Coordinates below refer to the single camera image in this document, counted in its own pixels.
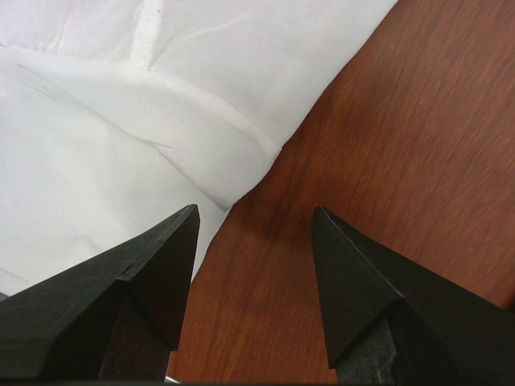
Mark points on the white long sleeve shirt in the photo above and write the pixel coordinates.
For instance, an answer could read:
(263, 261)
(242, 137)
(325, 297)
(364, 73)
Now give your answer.
(116, 114)

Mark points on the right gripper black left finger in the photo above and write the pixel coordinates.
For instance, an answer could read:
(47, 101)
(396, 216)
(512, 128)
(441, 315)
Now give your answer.
(115, 317)

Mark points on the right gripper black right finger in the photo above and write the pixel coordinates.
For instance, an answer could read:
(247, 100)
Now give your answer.
(389, 320)

